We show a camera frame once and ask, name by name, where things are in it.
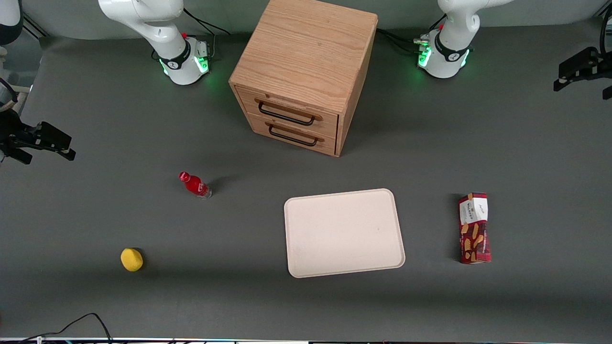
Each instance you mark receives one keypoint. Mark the yellow lemon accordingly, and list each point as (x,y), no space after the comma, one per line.
(131,259)

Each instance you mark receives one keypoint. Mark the red cookie box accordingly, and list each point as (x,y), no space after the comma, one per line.
(474,229)

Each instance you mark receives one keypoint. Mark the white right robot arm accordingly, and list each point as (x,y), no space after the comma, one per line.
(179,67)

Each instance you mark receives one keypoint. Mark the red plastic bottle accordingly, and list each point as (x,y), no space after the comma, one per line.
(193,184)

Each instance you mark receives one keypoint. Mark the wooden drawer cabinet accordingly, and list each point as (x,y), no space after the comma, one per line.
(306,48)

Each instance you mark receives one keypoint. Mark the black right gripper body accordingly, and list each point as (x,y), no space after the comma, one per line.
(10,130)

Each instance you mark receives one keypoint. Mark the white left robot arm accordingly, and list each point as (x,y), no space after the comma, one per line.
(447,64)

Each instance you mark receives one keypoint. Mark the beige rectangular tray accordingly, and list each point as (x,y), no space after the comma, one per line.
(342,234)

